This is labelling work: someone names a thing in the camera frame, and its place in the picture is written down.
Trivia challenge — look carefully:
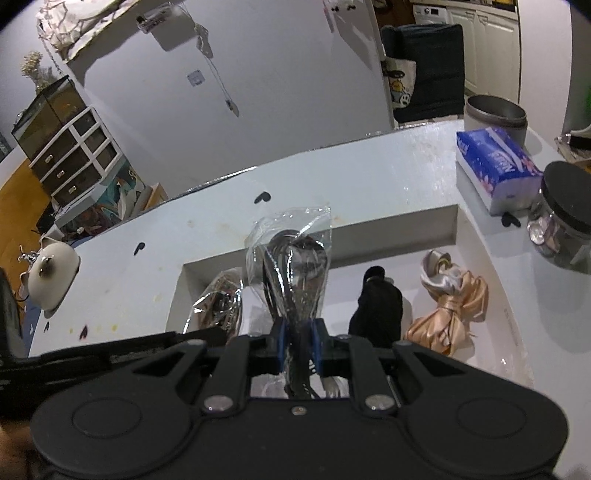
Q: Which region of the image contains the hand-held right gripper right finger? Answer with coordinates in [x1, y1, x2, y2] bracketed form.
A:
[310, 318, 467, 414]

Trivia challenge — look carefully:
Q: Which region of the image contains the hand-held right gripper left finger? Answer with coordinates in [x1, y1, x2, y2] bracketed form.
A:
[131, 318, 291, 414]

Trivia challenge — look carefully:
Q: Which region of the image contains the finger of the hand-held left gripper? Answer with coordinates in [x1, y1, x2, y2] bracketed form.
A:
[28, 325, 229, 377]

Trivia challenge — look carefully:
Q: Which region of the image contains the white cardboard box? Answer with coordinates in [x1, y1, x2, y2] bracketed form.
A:
[168, 203, 536, 402]

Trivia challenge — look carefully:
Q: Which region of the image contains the clear bag of black hair ties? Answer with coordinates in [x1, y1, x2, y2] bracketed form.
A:
[245, 205, 333, 402]

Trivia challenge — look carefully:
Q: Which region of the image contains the black scrunchie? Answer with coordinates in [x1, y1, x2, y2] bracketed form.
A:
[348, 265, 403, 349]

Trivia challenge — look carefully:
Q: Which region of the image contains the clear packet of beige hair ties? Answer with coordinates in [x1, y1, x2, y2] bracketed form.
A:
[182, 270, 245, 342]

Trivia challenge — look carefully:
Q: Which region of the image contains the gold satin bow scrunchie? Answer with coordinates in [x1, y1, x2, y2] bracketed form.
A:
[405, 249, 489, 356]

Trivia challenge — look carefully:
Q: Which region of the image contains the white ceramic cat figure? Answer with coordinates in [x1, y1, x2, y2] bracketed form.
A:
[18, 236, 81, 319]

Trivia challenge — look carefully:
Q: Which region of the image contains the colourful painted panel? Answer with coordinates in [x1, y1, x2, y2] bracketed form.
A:
[55, 164, 169, 241]

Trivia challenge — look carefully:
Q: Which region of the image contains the white cabinet with dark drawers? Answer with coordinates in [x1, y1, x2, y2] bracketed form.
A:
[30, 106, 125, 208]

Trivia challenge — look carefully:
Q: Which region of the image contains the glass fish tank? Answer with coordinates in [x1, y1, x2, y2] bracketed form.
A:
[11, 75, 88, 160]

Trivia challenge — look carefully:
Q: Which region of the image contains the blue tissue pack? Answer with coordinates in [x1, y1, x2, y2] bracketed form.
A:
[456, 127, 544, 217]

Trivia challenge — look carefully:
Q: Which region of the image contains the dried flower bunch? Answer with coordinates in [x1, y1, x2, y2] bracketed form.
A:
[21, 51, 47, 93]

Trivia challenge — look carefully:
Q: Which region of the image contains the glass jar with black lid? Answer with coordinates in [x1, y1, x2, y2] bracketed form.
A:
[526, 161, 591, 273]

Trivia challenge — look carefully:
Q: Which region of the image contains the white cartoon tote bag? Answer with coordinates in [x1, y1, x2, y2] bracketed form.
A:
[382, 58, 417, 109]

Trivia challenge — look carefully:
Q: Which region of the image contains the round metal tin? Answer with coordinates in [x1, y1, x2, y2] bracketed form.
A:
[464, 93, 528, 146]

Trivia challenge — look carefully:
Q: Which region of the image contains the chair with dark cover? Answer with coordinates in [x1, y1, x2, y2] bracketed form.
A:
[381, 23, 465, 124]

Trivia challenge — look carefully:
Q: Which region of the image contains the white patterned cloth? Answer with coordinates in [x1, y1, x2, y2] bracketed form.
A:
[37, 0, 134, 63]

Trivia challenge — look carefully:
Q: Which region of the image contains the white kitchen cabinet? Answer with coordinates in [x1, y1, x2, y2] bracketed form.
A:
[448, 0, 522, 104]

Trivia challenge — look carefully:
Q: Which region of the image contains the white washing machine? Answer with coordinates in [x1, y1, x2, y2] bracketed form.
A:
[411, 2, 451, 26]

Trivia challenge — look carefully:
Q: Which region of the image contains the hanging chain pendant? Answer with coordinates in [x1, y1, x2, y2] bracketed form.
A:
[194, 23, 240, 117]

